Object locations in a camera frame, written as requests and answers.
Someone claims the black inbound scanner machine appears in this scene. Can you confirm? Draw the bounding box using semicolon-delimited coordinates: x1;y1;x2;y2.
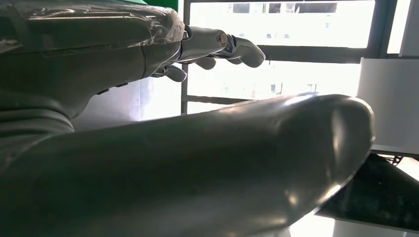
316;154;419;234

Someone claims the dark window frame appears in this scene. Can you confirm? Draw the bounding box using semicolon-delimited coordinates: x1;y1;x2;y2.
180;0;419;115

